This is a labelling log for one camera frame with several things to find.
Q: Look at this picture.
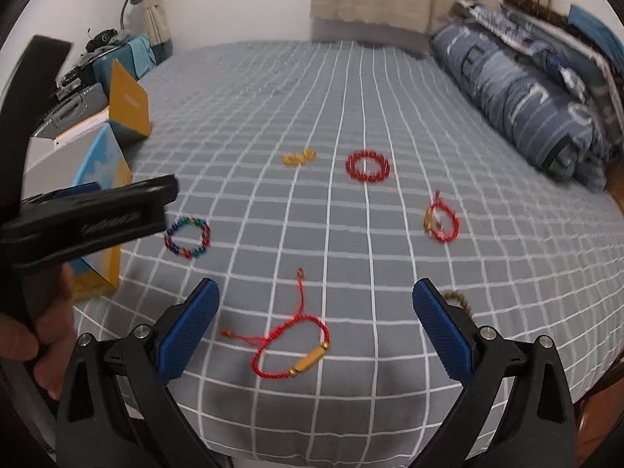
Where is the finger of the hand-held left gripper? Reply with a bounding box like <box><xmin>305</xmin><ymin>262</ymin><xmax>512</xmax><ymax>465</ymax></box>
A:
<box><xmin>0</xmin><ymin>35</ymin><xmax>74</xmax><ymax>220</ymax></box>
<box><xmin>19</xmin><ymin>174</ymin><xmax>179</xmax><ymax>211</ymax></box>

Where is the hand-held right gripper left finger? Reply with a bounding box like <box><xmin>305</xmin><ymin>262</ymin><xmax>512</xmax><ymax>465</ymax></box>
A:
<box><xmin>56</xmin><ymin>278</ymin><xmax>220</xmax><ymax>468</ymax></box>

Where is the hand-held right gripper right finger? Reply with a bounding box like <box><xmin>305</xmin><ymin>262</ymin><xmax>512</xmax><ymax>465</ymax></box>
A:
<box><xmin>412</xmin><ymin>278</ymin><xmax>578</xmax><ymax>468</ymax></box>

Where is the white and blue cardboard box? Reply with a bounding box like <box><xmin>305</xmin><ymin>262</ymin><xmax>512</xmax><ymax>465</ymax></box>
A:
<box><xmin>22</xmin><ymin>60</ymin><xmax>153</xmax><ymax>301</ymax></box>

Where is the brown bead bracelet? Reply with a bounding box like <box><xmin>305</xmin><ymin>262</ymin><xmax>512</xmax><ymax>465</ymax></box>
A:
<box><xmin>442</xmin><ymin>289</ymin><xmax>475</xmax><ymax>323</ymax></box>

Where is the multicolour bead bracelet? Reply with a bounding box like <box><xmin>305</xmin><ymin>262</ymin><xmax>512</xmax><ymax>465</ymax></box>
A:
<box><xmin>164</xmin><ymin>217</ymin><xmax>212</xmax><ymax>259</ymax></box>

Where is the red cord bracelet gold tube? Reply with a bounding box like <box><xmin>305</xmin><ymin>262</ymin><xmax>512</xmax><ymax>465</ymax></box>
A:
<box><xmin>422</xmin><ymin>190</ymin><xmax>461</xmax><ymax>244</ymax></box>
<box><xmin>220</xmin><ymin>266</ymin><xmax>332</xmax><ymax>380</ymax></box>

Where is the gold chain bracelet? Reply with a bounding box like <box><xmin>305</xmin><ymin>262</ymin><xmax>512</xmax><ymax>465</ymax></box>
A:
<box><xmin>282</xmin><ymin>148</ymin><xmax>317</xmax><ymax>168</ymax></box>

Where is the red bead bracelet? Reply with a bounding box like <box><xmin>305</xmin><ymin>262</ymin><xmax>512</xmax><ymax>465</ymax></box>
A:
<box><xmin>346</xmin><ymin>149</ymin><xmax>392</xmax><ymax>185</ymax></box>

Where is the person's left hand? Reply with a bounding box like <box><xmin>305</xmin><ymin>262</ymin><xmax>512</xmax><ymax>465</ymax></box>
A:
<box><xmin>0</xmin><ymin>270</ymin><xmax>78</xmax><ymax>401</ymax></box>

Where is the grey hard case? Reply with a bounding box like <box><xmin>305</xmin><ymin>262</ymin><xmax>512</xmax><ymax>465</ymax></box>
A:
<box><xmin>30</xmin><ymin>82</ymin><xmax>110</xmax><ymax>140</ymax></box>

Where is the dark clutter on suitcase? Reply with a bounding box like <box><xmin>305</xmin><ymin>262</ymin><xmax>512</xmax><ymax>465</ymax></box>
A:
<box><xmin>84</xmin><ymin>27</ymin><xmax>131</xmax><ymax>53</ymax></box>

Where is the blue suitcase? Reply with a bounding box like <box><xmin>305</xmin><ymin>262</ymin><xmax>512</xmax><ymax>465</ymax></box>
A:
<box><xmin>92</xmin><ymin>35</ymin><xmax>158</xmax><ymax>82</ymax></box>

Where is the beige tied curtain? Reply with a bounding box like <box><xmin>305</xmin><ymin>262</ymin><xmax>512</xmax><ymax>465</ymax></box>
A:
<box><xmin>143</xmin><ymin>0</ymin><xmax>174</xmax><ymax>58</ymax></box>

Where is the grey checkered bed sheet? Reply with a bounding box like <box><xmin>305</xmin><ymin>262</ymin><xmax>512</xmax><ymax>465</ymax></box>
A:
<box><xmin>73</xmin><ymin>39</ymin><xmax>624</xmax><ymax>468</ymax></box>

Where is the stack of printed pillows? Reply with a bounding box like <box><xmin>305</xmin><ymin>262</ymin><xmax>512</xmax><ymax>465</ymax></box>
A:
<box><xmin>457</xmin><ymin>0</ymin><xmax>624</xmax><ymax>108</ymax></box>

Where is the blue folded cloth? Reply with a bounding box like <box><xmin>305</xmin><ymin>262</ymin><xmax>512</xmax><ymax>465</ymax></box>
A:
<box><xmin>567</xmin><ymin>4</ymin><xmax>624</xmax><ymax>59</ymax></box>

